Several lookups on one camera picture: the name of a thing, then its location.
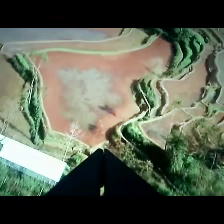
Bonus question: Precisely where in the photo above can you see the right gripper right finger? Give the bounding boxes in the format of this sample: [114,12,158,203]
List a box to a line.
[102,148,162,197]

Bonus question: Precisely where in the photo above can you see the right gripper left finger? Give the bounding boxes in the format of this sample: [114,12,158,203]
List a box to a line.
[45,148,105,197]

